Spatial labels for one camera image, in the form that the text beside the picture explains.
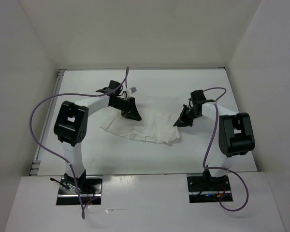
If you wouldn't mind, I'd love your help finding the white pleated skirt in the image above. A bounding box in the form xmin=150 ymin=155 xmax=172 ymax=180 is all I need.
xmin=100 ymin=110 xmax=181 ymax=145

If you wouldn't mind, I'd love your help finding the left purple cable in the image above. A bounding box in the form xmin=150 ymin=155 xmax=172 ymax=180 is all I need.
xmin=30 ymin=66 xmax=130 ymax=219

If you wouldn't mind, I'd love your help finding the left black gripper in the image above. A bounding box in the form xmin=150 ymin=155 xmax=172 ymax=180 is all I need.
xmin=110 ymin=96 xmax=141 ymax=121

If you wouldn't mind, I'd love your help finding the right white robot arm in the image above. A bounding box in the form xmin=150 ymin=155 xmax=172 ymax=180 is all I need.
xmin=174 ymin=90 xmax=255 ymax=190

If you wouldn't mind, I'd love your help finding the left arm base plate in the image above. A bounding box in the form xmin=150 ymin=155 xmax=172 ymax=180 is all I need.
xmin=56 ymin=175 xmax=102 ymax=205

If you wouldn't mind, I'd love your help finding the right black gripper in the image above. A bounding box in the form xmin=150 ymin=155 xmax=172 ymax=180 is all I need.
xmin=174 ymin=104 xmax=201 ymax=128

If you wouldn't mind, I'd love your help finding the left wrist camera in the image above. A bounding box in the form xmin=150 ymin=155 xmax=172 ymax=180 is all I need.
xmin=126 ymin=87 xmax=137 ymax=96

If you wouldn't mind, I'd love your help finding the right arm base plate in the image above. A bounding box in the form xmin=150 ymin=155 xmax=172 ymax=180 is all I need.
xmin=187 ymin=174 xmax=233 ymax=203

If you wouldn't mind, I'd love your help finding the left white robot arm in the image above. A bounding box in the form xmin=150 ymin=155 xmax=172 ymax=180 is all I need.
xmin=54 ymin=80 xmax=142 ymax=193

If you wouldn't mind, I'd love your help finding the aluminium table edge rail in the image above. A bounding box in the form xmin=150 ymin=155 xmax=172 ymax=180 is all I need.
xmin=29 ymin=69 xmax=66 ymax=176

